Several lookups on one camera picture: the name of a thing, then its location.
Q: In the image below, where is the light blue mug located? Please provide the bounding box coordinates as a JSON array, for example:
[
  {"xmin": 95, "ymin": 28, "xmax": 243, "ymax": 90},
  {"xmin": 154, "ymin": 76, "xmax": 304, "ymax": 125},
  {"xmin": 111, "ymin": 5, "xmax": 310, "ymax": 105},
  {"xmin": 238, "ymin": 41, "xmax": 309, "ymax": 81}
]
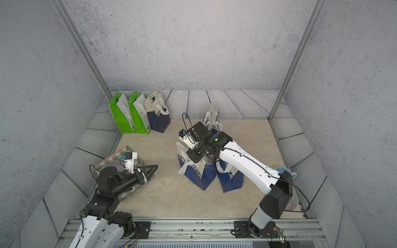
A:
[{"xmin": 276, "ymin": 166, "xmax": 297, "ymax": 179}]

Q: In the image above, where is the green checkered cloth mat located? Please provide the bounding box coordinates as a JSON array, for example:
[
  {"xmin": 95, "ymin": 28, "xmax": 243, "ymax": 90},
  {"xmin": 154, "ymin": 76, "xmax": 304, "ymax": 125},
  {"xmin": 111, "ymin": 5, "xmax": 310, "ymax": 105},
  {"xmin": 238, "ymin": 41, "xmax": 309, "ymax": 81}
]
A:
[{"xmin": 95, "ymin": 146, "xmax": 146, "ymax": 201}]

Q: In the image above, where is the dark navy takeaway bag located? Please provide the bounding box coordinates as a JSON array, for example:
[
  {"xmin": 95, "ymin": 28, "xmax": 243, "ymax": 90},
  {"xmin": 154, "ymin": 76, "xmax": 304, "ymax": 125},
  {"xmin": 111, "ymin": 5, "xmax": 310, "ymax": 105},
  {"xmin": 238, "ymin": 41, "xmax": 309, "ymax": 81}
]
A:
[{"xmin": 144, "ymin": 91, "xmax": 171, "ymax": 133}]

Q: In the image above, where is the blue white takeout bag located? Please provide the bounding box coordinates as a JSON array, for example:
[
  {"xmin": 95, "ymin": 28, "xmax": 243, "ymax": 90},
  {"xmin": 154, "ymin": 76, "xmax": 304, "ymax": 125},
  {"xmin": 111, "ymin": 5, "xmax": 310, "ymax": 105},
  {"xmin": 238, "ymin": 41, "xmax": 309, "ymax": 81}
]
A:
[{"xmin": 176, "ymin": 142, "xmax": 216, "ymax": 191}]

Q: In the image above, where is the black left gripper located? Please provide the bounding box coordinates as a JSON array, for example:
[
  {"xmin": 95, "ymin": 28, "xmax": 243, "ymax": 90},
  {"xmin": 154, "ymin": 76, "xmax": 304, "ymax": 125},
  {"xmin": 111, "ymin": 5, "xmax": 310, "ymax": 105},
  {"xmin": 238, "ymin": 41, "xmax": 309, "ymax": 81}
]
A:
[{"xmin": 112, "ymin": 165, "xmax": 158, "ymax": 198}]

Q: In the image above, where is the blue bag standing rear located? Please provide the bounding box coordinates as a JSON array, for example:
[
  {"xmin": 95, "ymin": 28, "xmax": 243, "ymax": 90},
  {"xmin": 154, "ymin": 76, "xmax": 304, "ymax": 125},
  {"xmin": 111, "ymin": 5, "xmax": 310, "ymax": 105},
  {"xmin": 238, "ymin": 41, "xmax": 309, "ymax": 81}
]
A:
[{"xmin": 203, "ymin": 103, "xmax": 223, "ymax": 134}]

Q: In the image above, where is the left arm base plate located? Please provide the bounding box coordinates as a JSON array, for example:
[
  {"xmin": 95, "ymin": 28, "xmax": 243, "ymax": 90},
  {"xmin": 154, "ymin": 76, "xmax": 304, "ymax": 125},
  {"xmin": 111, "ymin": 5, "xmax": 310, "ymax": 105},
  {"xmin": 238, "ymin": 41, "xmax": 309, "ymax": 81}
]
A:
[{"xmin": 131, "ymin": 221, "xmax": 152, "ymax": 240}]

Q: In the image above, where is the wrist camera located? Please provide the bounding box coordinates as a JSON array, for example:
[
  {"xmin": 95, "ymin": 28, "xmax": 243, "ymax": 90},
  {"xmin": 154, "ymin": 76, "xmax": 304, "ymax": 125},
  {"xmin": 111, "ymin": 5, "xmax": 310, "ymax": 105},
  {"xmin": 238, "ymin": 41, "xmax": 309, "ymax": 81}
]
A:
[
  {"xmin": 178, "ymin": 129, "xmax": 189, "ymax": 140},
  {"xmin": 121, "ymin": 153, "xmax": 132, "ymax": 160}
]

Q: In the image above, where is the clear glass saucer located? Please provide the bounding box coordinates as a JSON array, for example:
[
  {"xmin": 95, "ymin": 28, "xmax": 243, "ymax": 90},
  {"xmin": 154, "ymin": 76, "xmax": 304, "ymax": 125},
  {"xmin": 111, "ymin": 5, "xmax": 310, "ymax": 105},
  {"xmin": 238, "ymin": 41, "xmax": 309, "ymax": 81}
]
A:
[{"xmin": 284, "ymin": 194, "xmax": 298, "ymax": 211}]

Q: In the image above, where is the green white takeout bag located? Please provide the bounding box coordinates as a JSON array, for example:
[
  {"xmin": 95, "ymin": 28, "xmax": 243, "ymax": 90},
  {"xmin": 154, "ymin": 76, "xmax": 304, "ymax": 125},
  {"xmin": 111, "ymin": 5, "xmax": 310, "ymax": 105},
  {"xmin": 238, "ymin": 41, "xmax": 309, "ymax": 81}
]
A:
[
  {"xmin": 108, "ymin": 93, "xmax": 135, "ymax": 133},
  {"xmin": 128, "ymin": 92, "xmax": 151, "ymax": 134}
]

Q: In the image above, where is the lilac ceramic bowl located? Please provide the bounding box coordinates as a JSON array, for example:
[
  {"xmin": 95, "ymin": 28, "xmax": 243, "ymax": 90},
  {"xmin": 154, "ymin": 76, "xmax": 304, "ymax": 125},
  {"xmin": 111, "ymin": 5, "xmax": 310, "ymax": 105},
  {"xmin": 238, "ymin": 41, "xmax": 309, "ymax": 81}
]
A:
[{"xmin": 106, "ymin": 160, "xmax": 125, "ymax": 172}]

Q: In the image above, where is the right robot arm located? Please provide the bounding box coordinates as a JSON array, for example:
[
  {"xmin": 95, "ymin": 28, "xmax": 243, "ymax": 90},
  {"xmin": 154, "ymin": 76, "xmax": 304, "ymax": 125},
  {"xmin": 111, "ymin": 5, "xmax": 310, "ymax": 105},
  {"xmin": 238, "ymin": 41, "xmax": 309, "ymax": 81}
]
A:
[{"xmin": 179, "ymin": 122, "xmax": 293, "ymax": 230}]

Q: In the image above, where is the blue white bag lying right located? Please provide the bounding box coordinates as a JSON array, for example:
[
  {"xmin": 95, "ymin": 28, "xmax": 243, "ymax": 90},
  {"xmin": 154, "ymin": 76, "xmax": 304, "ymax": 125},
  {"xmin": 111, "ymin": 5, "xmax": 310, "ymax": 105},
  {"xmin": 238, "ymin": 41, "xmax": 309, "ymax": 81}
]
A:
[{"xmin": 214, "ymin": 159, "xmax": 244, "ymax": 193}]

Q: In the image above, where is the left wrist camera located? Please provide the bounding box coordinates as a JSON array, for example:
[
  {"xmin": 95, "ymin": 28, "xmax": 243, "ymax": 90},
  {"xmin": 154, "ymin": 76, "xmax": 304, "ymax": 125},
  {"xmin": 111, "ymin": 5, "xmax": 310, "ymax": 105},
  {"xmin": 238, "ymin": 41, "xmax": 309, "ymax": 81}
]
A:
[{"xmin": 121, "ymin": 153, "xmax": 132, "ymax": 160}]

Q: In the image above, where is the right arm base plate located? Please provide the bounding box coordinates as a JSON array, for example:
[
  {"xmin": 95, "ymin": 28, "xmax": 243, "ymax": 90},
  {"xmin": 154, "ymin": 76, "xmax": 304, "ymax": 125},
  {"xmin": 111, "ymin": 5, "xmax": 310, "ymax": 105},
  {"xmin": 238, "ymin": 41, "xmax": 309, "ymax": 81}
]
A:
[{"xmin": 231, "ymin": 221, "xmax": 280, "ymax": 239}]

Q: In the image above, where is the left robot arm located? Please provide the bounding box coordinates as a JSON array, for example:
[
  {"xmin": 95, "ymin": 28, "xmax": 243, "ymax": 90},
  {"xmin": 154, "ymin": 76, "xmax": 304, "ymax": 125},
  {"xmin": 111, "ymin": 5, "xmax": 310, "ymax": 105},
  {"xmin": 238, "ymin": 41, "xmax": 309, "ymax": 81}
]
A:
[{"xmin": 69, "ymin": 165, "xmax": 158, "ymax": 248}]

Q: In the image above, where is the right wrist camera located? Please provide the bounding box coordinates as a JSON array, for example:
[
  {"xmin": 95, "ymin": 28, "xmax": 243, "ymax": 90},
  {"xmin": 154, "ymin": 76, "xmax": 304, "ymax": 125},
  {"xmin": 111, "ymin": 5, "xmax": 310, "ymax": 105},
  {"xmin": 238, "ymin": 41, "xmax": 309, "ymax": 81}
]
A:
[{"xmin": 178, "ymin": 129, "xmax": 189, "ymax": 140}]

